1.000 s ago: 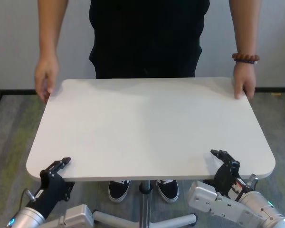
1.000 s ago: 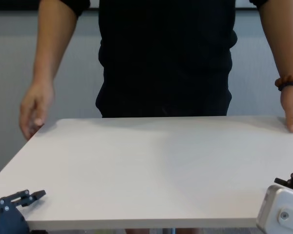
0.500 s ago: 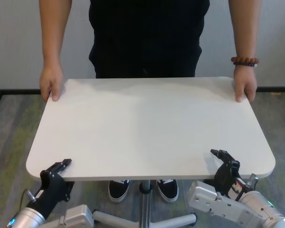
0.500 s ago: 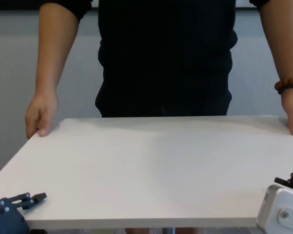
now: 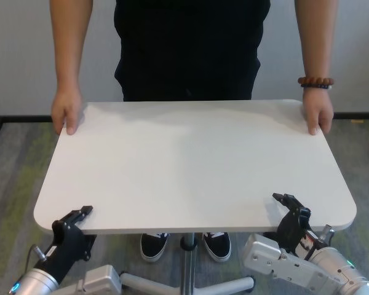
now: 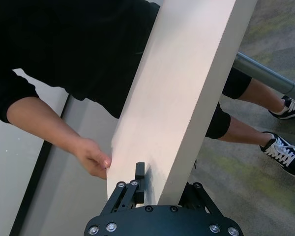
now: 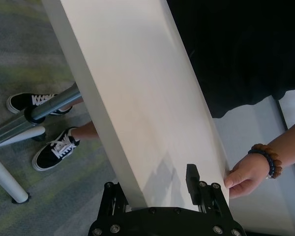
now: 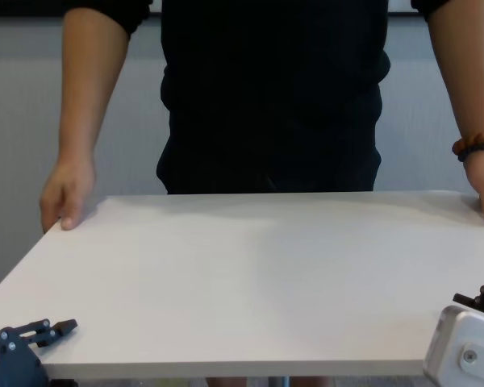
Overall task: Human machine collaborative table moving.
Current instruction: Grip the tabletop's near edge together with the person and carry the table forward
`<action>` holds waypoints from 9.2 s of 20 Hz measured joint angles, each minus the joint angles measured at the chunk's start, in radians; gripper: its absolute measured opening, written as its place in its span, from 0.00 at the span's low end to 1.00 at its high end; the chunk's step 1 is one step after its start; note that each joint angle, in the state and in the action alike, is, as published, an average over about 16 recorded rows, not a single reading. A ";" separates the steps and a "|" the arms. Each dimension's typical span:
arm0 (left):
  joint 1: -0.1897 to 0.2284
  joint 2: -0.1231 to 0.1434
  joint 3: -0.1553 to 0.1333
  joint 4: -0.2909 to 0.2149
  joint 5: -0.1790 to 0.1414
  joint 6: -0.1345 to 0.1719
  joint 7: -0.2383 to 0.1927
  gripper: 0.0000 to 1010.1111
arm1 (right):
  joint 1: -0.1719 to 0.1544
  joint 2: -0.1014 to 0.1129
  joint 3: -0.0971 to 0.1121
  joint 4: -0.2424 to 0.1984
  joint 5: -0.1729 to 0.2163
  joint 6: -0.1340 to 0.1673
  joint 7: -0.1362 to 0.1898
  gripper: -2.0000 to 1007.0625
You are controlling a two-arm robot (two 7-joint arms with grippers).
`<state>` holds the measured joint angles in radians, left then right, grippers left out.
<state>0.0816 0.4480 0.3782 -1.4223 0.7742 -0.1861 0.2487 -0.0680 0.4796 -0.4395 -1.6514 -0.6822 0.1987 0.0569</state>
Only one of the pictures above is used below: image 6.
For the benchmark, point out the person in black clothes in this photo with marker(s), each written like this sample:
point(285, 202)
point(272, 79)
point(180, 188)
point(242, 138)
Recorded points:
point(76, 49)

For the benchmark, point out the person's left black sneaker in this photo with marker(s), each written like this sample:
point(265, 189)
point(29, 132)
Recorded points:
point(290, 110)

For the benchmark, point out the person's left lower leg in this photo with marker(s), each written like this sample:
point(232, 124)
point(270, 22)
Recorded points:
point(263, 96)

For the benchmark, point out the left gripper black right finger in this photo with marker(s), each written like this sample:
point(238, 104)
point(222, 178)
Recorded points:
point(196, 199)

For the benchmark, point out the person's right black sneaker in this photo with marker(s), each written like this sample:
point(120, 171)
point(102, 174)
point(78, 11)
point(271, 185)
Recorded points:
point(285, 157)

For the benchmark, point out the black wall frame strip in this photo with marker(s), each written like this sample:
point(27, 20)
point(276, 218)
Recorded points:
point(41, 164)

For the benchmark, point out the person's leg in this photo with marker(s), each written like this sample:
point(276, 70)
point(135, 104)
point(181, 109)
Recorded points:
point(263, 96)
point(245, 131)

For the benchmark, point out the small black floor scrap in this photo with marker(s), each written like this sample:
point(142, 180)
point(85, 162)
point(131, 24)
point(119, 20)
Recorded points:
point(195, 164)

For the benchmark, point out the person's black sneaker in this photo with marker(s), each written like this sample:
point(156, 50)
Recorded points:
point(290, 110)
point(285, 157)

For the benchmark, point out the person's right hand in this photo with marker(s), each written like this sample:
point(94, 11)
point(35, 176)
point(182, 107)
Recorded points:
point(91, 157)

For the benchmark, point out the person's right forearm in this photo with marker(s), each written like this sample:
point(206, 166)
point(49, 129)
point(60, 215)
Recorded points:
point(44, 120)

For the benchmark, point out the person's right lower leg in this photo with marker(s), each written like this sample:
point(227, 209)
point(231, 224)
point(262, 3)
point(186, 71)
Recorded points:
point(245, 131)

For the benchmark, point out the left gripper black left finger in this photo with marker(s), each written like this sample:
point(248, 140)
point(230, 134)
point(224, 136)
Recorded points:
point(127, 194)

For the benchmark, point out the white mobile pedestal table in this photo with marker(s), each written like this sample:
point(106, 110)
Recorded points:
point(174, 86)

